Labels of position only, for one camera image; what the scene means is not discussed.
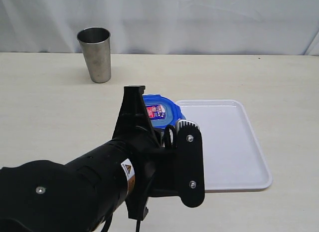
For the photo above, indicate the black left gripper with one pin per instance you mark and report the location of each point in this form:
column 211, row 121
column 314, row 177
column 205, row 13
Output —
column 170, row 165

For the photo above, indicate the blue plastic lid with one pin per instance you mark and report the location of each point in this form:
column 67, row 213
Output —
column 162, row 111

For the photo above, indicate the stainless steel cup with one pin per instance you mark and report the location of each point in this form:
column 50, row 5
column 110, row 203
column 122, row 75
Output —
column 95, row 45

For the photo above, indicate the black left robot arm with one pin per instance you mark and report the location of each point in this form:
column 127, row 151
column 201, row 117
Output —
column 43, row 196

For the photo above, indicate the white rectangular plastic tray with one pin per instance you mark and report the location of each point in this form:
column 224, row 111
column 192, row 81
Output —
column 233, row 158

